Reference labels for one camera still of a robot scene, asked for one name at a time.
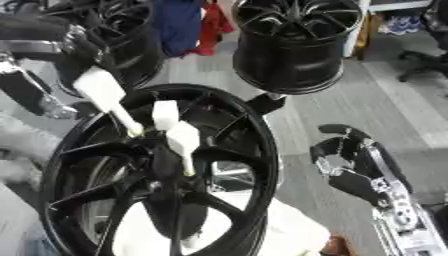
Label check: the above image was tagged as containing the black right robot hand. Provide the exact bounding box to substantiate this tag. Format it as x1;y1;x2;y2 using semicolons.
308;123;415;208

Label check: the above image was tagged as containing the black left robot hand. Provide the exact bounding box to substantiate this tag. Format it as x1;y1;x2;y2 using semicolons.
0;25;121;120

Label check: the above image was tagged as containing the white pin with flat head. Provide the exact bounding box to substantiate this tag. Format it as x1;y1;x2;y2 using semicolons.
150;100;182;132
164;120;203;177
70;65;147;138

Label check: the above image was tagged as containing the black wheel rim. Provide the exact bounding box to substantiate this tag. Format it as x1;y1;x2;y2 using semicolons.
40;0;170;98
231;0;366;96

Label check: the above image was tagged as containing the white wheel stand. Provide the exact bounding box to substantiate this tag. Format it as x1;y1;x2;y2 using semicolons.
110;189;333;256

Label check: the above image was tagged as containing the large black spoked wheel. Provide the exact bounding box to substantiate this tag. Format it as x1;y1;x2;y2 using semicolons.
36;82;284;256

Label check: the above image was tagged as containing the blue hanging cloth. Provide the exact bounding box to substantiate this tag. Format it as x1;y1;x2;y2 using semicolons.
150;0;207;58

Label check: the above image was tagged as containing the red hanging cloth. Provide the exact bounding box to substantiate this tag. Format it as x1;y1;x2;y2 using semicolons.
187;0;237;57

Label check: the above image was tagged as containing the black office chair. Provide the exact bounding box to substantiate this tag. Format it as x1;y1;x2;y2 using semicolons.
397;0;448;83

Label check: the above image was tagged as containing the black stand bracket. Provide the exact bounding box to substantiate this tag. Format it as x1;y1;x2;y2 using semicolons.
243;92;289;116

